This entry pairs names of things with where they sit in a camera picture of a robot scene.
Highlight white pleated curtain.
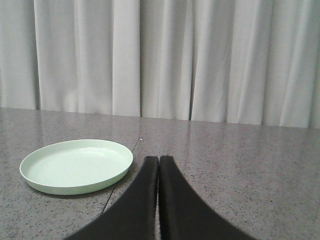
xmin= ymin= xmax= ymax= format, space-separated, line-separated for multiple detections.
xmin=0 ymin=0 xmax=320 ymax=128

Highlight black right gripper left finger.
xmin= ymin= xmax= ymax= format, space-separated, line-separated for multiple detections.
xmin=67 ymin=156 xmax=159 ymax=240

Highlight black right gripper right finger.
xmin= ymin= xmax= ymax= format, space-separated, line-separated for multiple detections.
xmin=158 ymin=156 xmax=253 ymax=240

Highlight light green round plate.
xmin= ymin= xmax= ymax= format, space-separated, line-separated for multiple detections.
xmin=19 ymin=139 xmax=133 ymax=196

